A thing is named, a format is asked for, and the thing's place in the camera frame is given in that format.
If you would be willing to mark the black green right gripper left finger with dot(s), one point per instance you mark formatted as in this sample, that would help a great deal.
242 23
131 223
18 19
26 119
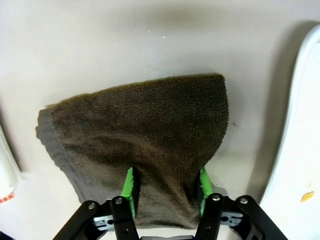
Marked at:
125 212

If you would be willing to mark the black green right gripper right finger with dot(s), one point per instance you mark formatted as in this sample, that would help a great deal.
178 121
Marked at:
217 217

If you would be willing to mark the brown terry cloth towel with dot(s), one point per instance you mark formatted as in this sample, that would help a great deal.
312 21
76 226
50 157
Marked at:
140 125

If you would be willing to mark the shallow metal tray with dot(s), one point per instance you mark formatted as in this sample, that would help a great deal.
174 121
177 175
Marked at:
300 125

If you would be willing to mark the white cylinder with orange band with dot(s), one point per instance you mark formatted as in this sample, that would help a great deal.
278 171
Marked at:
6 170

